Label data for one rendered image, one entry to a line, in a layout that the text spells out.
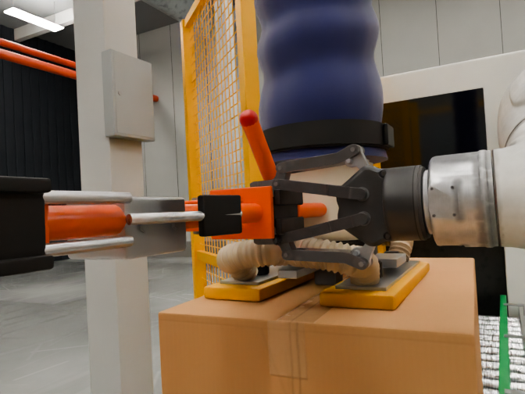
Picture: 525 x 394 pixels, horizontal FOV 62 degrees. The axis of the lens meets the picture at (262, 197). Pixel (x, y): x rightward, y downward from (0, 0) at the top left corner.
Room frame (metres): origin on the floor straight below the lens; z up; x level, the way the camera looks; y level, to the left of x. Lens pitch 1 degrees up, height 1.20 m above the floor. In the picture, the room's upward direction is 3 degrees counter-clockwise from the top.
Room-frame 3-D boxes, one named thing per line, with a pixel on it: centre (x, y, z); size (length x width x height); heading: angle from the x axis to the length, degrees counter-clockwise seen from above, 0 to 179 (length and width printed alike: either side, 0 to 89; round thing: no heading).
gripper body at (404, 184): (0.45, -0.12, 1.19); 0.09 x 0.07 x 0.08; 61
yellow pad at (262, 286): (0.80, -0.02, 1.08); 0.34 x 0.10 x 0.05; 152
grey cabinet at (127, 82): (1.58, 0.46, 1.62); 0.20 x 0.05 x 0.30; 151
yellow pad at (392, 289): (0.72, -0.19, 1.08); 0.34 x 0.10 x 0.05; 152
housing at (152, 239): (0.35, 0.11, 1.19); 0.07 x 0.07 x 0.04; 62
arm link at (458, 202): (0.42, -0.19, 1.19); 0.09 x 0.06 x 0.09; 151
